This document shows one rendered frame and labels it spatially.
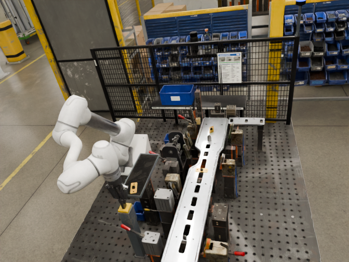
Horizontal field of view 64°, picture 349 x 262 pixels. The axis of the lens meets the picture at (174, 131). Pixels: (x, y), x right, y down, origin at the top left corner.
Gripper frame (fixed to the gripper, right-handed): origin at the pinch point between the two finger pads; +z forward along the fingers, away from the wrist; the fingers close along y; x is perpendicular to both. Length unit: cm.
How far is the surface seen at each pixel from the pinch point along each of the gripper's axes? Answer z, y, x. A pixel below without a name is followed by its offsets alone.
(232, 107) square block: 13, 48, 123
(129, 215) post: 6.5, 3.5, -2.9
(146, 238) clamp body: 12.9, 15.1, -11.0
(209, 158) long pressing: 19, 37, 61
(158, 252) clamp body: 21.4, 20.9, -13.2
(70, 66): 23, -204, 254
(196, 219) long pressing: 19.0, 37.2, 9.1
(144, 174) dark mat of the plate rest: 2.9, 3.0, 25.4
